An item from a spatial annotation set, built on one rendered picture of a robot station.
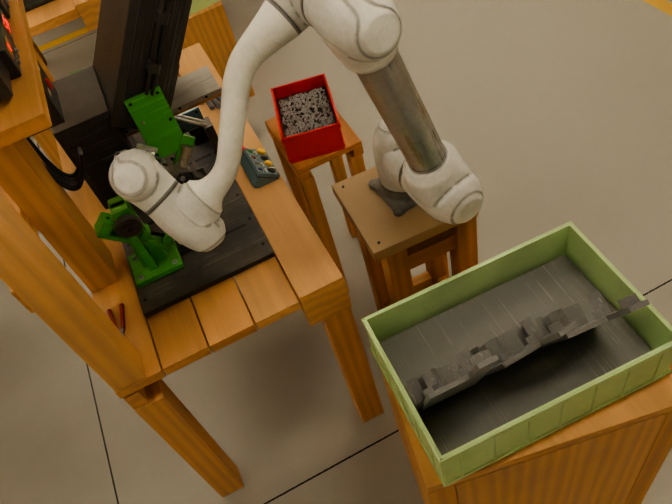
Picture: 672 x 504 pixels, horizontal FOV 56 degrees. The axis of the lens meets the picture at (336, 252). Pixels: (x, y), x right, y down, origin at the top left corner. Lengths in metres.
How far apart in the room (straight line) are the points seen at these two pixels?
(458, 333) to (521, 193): 1.57
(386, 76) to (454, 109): 2.29
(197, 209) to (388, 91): 0.49
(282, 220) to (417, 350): 0.61
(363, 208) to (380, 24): 0.83
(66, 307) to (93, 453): 1.42
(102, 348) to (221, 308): 0.36
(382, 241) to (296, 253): 0.26
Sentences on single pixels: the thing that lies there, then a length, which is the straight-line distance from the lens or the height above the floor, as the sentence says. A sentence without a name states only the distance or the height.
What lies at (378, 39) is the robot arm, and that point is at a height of 1.63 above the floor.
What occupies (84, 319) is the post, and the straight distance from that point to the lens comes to 1.61.
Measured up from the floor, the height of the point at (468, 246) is 0.68.
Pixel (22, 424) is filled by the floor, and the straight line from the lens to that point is 3.17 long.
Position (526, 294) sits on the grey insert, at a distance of 1.77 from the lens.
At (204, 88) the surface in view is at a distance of 2.21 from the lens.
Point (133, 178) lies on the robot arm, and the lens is 1.39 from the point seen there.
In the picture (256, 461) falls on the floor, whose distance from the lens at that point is 2.59.
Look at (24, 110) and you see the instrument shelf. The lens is 1.65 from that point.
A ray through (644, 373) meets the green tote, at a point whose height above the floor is 0.87.
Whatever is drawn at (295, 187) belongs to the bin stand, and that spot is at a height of 0.46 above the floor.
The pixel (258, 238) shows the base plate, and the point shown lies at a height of 0.90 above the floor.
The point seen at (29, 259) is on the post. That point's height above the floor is 1.42.
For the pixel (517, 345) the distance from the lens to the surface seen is 1.61.
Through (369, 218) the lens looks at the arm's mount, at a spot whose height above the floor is 0.89.
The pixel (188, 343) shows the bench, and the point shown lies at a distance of 1.83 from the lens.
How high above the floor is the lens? 2.30
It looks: 49 degrees down
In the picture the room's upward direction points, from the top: 17 degrees counter-clockwise
